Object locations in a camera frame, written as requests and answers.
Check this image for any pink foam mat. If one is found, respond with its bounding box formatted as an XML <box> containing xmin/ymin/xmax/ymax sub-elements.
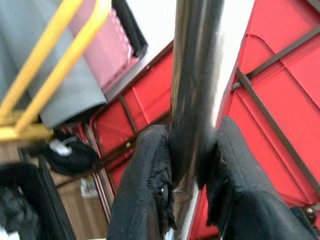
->
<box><xmin>68</xmin><ymin>0</ymin><xmax>141</xmax><ymax>95</ymax></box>

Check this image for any yellow metal frame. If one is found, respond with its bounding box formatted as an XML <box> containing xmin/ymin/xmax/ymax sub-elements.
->
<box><xmin>0</xmin><ymin>0</ymin><xmax>111</xmax><ymax>143</ymax></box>

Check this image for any grey folded foam mat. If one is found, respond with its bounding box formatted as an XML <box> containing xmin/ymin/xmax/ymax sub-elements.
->
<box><xmin>0</xmin><ymin>0</ymin><xmax>108</xmax><ymax>130</ymax></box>

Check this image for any red table with black legs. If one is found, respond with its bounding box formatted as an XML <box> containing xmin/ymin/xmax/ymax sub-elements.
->
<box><xmin>186</xmin><ymin>0</ymin><xmax>320</xmax><ymax>240</ymax></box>

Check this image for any white tissue wad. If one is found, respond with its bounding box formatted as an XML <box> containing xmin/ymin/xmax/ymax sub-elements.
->
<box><xmin>48</xmin><ymin>138</ymin><xmax>73</xmax><ymax>156</ymax></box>

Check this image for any folded red plastic table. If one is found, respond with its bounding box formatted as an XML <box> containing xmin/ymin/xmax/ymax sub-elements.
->
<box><xmin>84</xmin><ymin>41</ymin><xmax>177</xmax><ymax>226</ymax></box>

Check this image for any black trash bag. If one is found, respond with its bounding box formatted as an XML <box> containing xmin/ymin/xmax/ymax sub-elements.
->
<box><xmin>17</xmin><ymin>136</ymin><xmax>101</xmax><ymax>177</ymax></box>

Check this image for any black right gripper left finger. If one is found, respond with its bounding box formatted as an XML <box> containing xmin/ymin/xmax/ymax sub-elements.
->
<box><xmin>107</xmin><ymin>125</ymin><xmax>176</xmax><ymax>240</ymax></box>

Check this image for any broom with looped white handle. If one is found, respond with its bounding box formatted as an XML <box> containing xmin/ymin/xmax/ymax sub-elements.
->
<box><xmin>167</xmin><ymin>0</ymin><xmax>225</xmax><ymax>240</ymax></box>

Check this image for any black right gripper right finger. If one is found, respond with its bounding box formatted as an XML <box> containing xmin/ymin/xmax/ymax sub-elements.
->
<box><xmin>197</xmin><ymin>116</ymin><xmax>318</xmax><ymax>240</ymax></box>

